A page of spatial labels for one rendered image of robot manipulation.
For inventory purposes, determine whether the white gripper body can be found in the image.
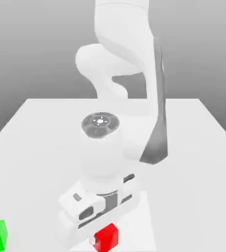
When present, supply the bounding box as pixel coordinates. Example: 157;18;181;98
55;189;145;250

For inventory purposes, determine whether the small red cube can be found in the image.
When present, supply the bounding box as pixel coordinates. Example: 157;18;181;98
88;222;119;252

